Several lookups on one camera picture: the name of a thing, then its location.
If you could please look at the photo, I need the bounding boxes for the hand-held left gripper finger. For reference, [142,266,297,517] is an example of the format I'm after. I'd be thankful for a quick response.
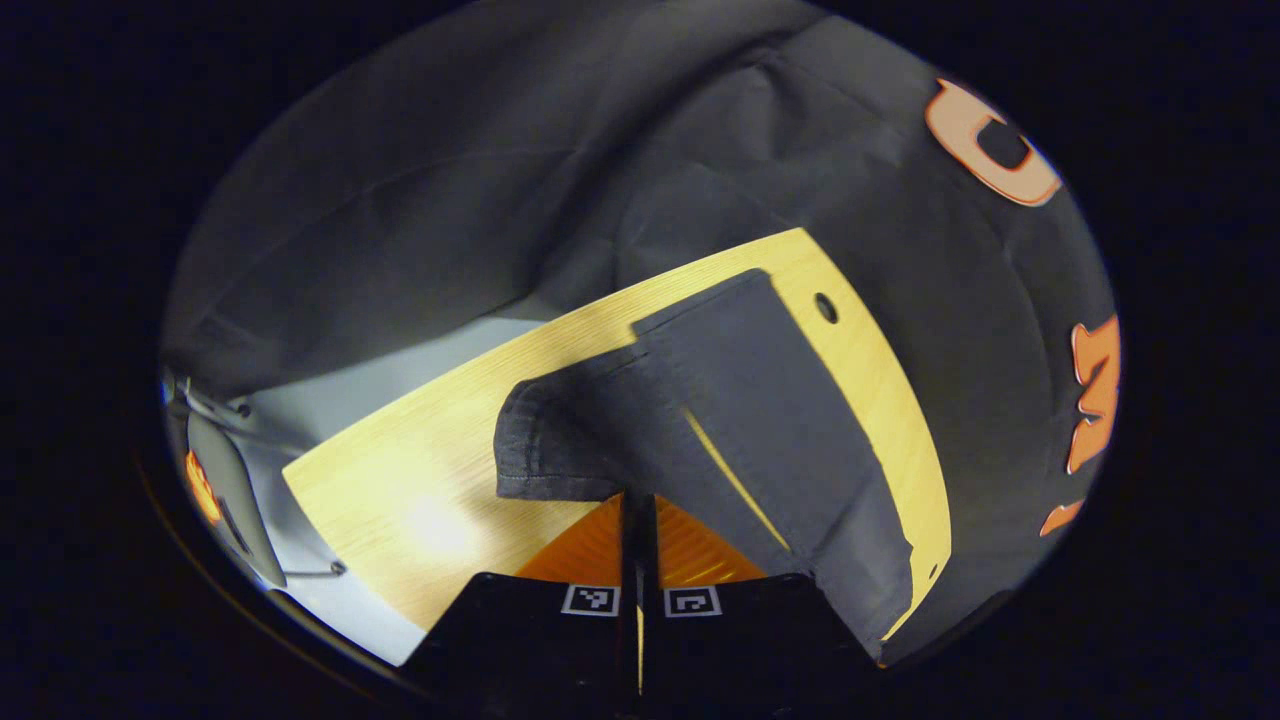
[640,493,876,706]
[400,490,641,706]

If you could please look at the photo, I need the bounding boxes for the dark grey jeans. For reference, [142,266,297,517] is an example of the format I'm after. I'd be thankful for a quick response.
[495,268,916,661]

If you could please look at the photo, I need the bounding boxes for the grey metal stand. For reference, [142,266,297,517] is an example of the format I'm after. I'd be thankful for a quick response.
[165,372,348,593]

